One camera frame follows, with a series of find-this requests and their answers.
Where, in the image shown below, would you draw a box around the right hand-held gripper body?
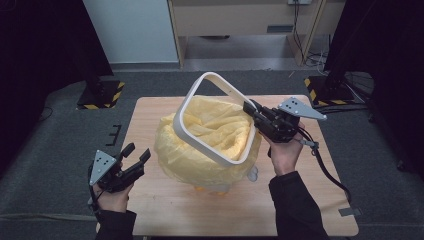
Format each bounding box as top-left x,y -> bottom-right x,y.
258,96 -> 328,144

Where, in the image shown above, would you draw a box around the right hand-held gripper cable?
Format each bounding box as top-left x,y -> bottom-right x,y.
297,127 -> 353,205

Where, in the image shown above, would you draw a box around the black floor cables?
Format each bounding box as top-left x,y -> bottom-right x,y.
313,71 -> 377,116

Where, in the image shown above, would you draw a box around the hand-held gripper cable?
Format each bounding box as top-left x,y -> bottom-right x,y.
297,127 -> 353,205
86,162 -> 102,215

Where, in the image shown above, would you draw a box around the long grey floor strip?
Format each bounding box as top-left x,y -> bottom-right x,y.
0,212 -> 98,223

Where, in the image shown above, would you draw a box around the white bin rim ring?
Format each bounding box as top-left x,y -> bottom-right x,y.
172,71 -> 260,168

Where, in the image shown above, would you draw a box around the black stand base striped edge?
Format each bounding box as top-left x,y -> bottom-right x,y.
303,75 -> 356,107
77,76 -> 126,110

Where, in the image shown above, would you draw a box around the person's right hand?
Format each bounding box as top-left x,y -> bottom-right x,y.
266,121 -> 306,177

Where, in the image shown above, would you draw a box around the yellow plastic bag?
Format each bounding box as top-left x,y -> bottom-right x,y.
153,94 -> 264,190

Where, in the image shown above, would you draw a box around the black curtain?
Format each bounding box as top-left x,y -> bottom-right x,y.
324,0 -> 424,183
0,0 -> 114,178

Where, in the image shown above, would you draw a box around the hanging black cables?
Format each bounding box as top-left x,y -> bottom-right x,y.
292,2 -> 331,75

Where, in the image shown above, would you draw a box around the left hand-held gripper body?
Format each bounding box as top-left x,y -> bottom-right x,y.
88,149 -> 145,194

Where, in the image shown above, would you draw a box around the white partition panel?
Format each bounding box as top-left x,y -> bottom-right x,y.
81,0 -> 179,64

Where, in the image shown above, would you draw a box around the grey tape piece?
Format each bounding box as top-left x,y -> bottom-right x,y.
338,206 -> 363,218

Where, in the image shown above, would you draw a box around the left hand-held gripper cable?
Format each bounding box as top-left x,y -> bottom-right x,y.
86,162 -> 102,215

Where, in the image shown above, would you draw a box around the person's left hand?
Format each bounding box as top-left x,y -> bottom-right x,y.
92,182 -> 134,214

